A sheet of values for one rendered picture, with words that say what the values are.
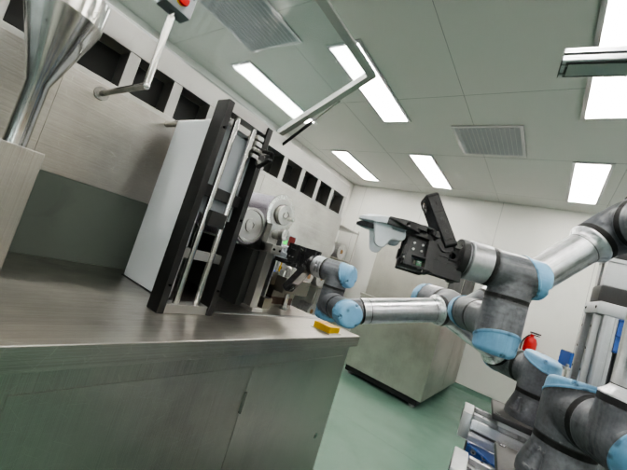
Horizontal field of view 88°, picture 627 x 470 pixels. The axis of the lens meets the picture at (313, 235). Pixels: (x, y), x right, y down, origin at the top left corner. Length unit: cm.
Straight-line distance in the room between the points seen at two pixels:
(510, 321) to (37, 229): 119
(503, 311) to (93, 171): 114
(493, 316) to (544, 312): 469
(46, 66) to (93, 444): 74
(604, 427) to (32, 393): 94
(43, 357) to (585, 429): 92
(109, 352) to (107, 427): 16
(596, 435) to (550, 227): 480
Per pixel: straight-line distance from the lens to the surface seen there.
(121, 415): 76
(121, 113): 125
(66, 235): 122
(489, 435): 144
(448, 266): 65
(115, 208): 125
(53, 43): 94
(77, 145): 120
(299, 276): 114
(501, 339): 69
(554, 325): 537
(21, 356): 61
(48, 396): 69
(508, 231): 555
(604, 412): 84
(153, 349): 69
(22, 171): 91
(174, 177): 110
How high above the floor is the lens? 113
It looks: 4 degrees up
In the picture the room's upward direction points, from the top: 17 degrees clockwise
